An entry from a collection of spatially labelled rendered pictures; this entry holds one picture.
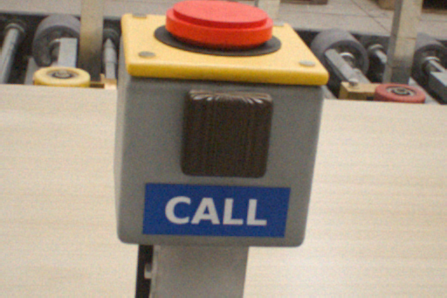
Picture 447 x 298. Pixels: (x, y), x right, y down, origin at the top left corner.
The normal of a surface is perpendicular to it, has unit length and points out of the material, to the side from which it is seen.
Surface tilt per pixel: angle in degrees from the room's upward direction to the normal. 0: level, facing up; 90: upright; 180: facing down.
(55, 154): 0
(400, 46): 90
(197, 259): 90
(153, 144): 90
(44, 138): 0
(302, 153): 90
